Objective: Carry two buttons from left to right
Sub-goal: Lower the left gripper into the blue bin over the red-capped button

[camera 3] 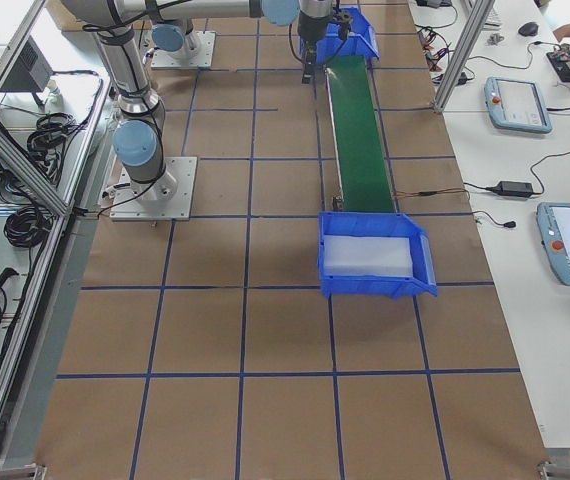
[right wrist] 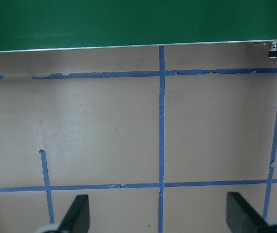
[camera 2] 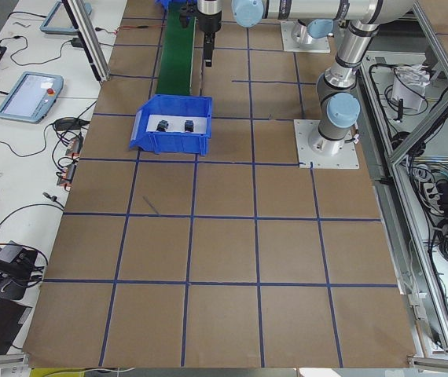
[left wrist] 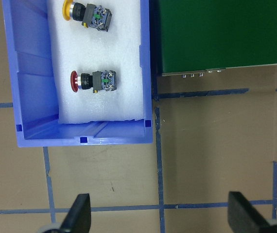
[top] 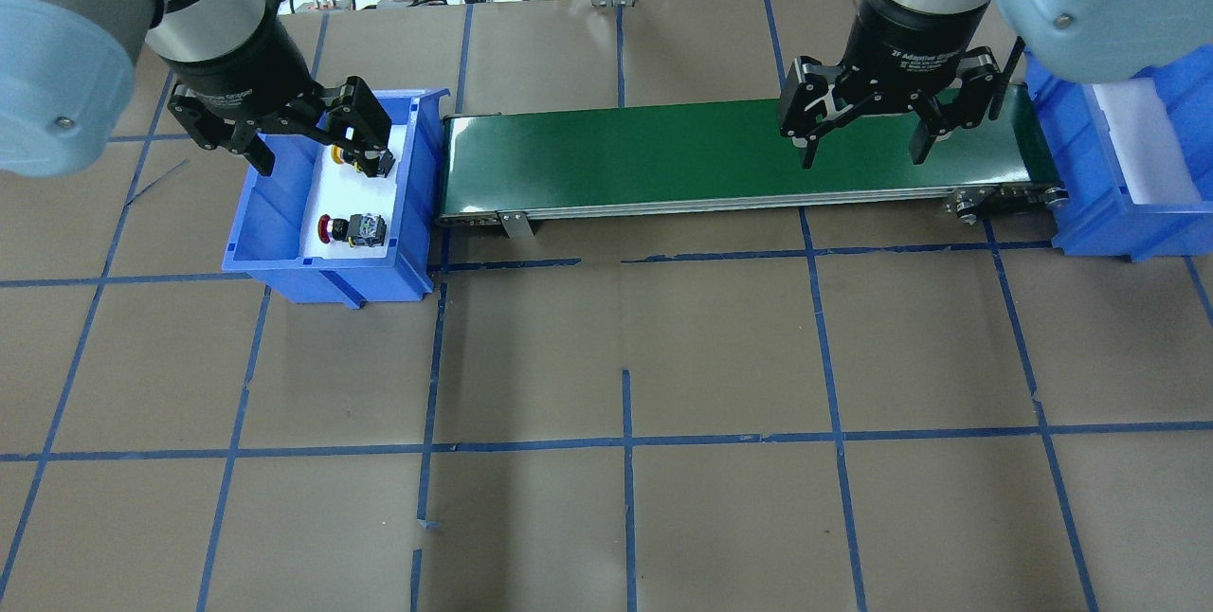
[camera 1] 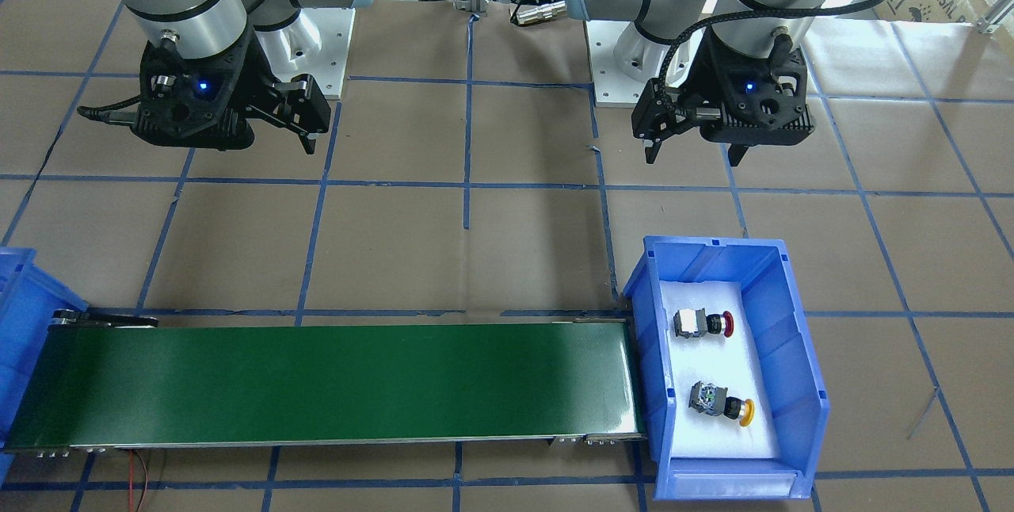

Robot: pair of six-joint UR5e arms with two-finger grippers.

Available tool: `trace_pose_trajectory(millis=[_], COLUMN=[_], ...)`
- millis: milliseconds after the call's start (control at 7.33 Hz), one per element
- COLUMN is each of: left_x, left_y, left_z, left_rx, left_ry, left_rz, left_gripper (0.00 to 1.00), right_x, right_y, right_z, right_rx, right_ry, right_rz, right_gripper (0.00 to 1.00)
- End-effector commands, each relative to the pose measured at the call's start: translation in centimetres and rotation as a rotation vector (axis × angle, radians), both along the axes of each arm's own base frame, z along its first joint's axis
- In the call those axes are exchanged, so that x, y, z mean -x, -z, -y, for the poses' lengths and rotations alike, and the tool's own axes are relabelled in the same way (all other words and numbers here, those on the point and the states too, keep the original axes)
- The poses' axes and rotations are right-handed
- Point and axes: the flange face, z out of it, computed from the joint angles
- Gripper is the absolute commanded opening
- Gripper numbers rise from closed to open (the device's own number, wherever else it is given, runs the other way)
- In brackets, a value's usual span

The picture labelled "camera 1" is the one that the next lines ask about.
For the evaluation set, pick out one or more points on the blue bin at end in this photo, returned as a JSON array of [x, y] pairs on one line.
[[29, 297]]

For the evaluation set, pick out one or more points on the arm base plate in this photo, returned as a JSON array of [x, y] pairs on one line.
[[317, 43], [621, 61]]

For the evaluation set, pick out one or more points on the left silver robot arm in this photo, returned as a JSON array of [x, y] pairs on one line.
[[748, 26]]

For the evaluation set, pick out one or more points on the red push button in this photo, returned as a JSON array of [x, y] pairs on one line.
[[695, 323]]

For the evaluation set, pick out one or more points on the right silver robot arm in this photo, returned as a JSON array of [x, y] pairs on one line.
[[203, 28]]

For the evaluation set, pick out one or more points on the green conveyor belt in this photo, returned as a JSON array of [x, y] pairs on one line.
[[198, 387]]

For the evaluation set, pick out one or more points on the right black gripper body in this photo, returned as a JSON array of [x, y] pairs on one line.
[[252, 70]]

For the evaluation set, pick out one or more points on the yellow push button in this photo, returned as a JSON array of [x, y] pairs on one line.
[[710, 399]]

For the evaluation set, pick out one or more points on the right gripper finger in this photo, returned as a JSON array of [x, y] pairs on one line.
[[308, 142]]

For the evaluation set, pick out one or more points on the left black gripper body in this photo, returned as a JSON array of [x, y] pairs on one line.
[[696, 81]]

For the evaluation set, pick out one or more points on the blue bin with foam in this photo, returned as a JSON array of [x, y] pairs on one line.
[[770, 359]]

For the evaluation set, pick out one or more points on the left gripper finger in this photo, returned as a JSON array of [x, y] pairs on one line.
[[736, 153], [652, 147]]

